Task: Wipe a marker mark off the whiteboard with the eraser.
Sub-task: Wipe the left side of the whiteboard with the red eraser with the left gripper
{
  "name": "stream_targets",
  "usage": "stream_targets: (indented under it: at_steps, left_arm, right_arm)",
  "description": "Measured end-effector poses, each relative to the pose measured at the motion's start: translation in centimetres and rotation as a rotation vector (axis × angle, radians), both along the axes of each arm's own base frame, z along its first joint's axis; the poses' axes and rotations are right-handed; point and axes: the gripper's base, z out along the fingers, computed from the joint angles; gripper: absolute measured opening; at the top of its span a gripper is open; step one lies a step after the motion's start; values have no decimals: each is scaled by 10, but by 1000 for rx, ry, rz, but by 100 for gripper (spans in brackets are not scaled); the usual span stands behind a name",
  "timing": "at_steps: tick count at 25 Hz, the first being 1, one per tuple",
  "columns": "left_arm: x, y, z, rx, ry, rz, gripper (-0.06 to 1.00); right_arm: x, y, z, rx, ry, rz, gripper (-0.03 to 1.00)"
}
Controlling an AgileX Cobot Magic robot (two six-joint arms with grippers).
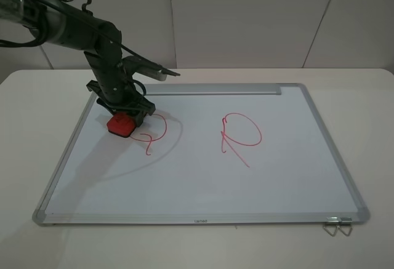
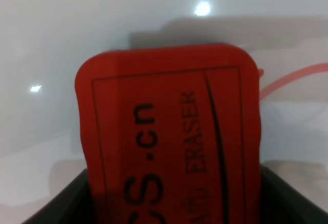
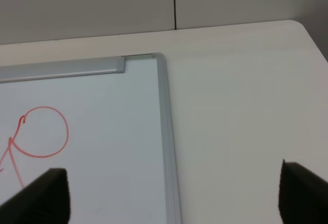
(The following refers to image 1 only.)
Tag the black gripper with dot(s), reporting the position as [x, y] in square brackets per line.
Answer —
[114, 85]

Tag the red whiteboard eraser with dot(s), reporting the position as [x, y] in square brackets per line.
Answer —
[121, 124]

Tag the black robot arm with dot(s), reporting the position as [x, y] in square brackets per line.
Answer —
[68, 23]

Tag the silver marker tray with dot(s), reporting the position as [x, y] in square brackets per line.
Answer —
[213, 89]

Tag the left metal binder clip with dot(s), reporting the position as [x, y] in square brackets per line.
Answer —
[331, 226]

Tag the metal binder clip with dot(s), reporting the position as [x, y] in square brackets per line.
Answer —
[331, 226]
[345, 226]

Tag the right metal binder clip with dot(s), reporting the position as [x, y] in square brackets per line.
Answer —
[345, 226]

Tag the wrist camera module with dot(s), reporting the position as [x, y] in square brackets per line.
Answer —
[147, 69]

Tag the white whiteboard aluminium frame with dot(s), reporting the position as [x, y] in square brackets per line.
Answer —
[204, 159]

